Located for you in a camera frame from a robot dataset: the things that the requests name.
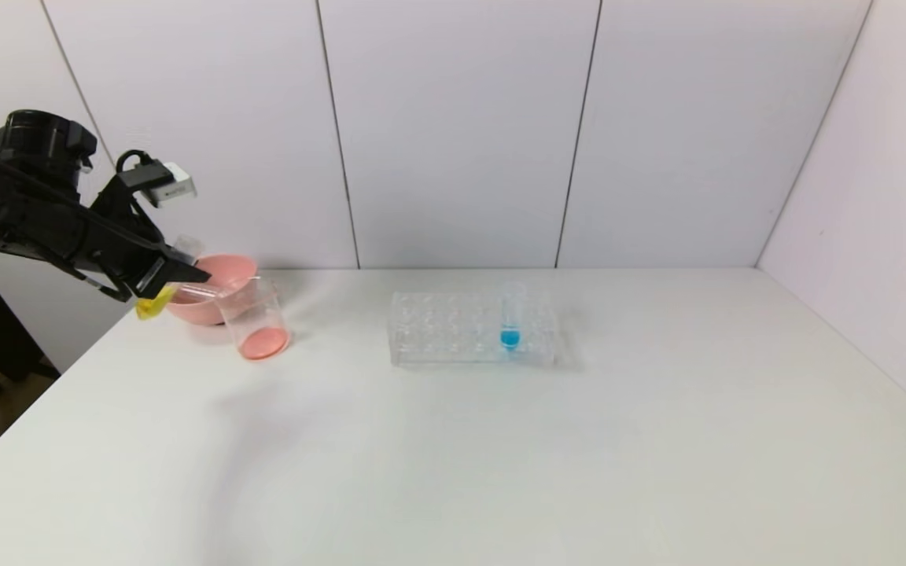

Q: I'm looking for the clear acrylic test tube rack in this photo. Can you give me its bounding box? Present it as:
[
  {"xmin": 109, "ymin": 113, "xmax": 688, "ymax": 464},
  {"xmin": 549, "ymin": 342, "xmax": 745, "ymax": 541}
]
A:
[{"xmin": 389, "ymin": 289, "xmax": 561, "ymax": 368}]

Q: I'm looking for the clear glass beaker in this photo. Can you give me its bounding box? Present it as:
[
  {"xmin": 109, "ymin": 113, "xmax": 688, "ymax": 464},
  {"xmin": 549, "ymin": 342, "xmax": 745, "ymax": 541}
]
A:
[{"xmin": 217, "ymin": 277, "xmax": 292, "ymax": 362}]

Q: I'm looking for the yellow pigment test tube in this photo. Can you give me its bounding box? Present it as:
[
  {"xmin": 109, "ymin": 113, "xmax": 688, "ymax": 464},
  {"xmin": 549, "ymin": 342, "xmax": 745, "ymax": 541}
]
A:
[{"xmin": 134, "ymin": 234, "xmax": 204, "ymax": 322}]

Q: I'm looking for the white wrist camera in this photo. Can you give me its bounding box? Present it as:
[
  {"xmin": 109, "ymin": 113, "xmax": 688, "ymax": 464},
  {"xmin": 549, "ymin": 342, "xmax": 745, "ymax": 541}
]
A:
[{"xmin": 145, "ymin": 160, "xmax": 197, "ymax": 208}]

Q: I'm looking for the pink plastic bowl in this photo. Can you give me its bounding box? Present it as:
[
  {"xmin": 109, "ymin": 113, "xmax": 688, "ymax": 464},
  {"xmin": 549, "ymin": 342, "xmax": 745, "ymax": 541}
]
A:
[{"xmin": 165, "ymin": 253, "xmax": 260, "ymax": 327}]

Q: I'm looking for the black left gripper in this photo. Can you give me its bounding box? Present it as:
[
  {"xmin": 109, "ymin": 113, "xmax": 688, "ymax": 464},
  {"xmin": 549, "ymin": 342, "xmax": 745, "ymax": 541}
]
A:
[{"xmin": 72, "ymin": 206, "xmax": 212, "ymax": 300}]

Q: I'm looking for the blue pigment test tube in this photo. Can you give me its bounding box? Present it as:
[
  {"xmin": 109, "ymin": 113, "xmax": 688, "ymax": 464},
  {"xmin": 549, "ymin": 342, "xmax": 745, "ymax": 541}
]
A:
[{"xmin": 499, "ymin": 281, "xmax": 525, "ymax": 351}]

